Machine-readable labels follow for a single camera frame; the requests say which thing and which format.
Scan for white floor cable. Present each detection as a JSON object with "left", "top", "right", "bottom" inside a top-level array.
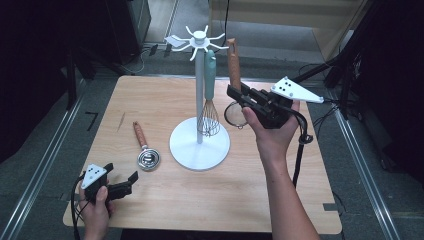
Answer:
[{"left": 121, "top": 49, "right": 147, "bottom": 75}]

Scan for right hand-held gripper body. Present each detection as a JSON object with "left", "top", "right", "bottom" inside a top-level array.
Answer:
[{"left": 248, "top": 76, "right": 325, "bottom": 130}]

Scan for black metal stand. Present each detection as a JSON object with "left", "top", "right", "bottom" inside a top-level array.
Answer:
[
  {"left": 289, "top": 0, "right": 384, "bottom": 121},
  {"left": 64, "top": 49, "right": 79, "bottom": 111}
]

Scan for teal handled wire whisk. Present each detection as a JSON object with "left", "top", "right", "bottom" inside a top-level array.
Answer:
[{"left": 197, "top": 49, "right": 222, "bottom": 138}]

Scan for black floor cables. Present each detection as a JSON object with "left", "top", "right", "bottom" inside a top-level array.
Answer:
[{"left": 308, "top": 94, "right": 343, "bottom": 139}]

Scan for hand-held gripper cable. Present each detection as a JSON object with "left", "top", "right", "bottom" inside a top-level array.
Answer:
[
  {"left": 70, "top": 174, "right": 88, "bottom": 240},
  {"left": 286, "top": 109, "right": 314, "bottom": 189}
]

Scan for metal floor rail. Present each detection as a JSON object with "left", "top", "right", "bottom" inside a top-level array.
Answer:
[
  {"left": 328, "top": 89, "right": 401, "bottom": 240},
  {"left": 0, "top": 96, "right": 84, "bottom": 240}
]

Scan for person's left hand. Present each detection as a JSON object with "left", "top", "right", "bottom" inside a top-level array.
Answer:
[{"left": 78, "top": 186, "right": 117, "bottom": 240}]

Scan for black cabinet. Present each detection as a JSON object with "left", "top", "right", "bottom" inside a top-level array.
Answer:
[{"left": 106, "top": 0, "right": 152, "bottom": 66}]

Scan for person's right hand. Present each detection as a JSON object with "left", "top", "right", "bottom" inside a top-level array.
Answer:
[{"left": 242, "top": 100, "right": 300, "bottom": 168}]

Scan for wooden handled mesh strainer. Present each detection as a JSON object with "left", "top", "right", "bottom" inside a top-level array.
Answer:
[{"left": 223, "top": 37, "right": 249, "bottom": 130}]

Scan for black hanging cable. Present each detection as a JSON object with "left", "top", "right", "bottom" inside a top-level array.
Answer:
[{"left": 213, "top": 0, "right": 231, "bottom": 54}]

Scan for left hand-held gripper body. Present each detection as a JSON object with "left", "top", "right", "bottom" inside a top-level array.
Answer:
[{"left": 80, "top": 163, "right": 134, "bottom": 203}]

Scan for right hand-held gripper cable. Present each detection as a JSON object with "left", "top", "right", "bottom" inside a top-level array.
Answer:
[{"left": 286, "top": 109, "right": 314, "bottom": 189}]

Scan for left hand-held gripper cable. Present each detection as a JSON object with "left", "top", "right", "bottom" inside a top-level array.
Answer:
[{"left": 70, "top": 174, "right": 88, "bottom": 240}]

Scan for white utensil rack stand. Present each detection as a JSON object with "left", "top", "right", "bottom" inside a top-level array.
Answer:
[{"left": 164, "top": 24, "right": 232, "bottom": 172}]

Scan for wooden handled steel scoop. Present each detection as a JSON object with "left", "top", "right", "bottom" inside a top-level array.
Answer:
[{"left": 132, "top": 120, "right": 162, "bottom": 172}]

